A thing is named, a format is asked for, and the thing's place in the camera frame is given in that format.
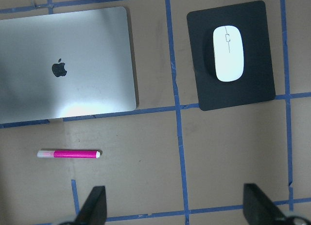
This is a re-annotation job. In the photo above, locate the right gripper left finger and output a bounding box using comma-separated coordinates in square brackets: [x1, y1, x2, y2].
[74, 186, 107, 225]

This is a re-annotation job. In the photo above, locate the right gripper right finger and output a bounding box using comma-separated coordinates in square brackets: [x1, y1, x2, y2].
[243, 183, 292, 225]

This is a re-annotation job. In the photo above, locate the pink marker pen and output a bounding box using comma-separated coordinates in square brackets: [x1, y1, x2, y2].
[37, 150, 101, 158]

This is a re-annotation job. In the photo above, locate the white computer mouse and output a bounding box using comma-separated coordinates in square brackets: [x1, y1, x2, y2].
[212, 25, 244, 82]

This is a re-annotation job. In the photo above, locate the black mousepad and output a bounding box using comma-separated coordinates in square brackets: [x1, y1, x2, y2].
[187, 0, 276, 111]

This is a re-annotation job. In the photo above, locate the silver laptop notebook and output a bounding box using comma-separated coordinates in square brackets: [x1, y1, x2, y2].
[0, 7, 137, 123]

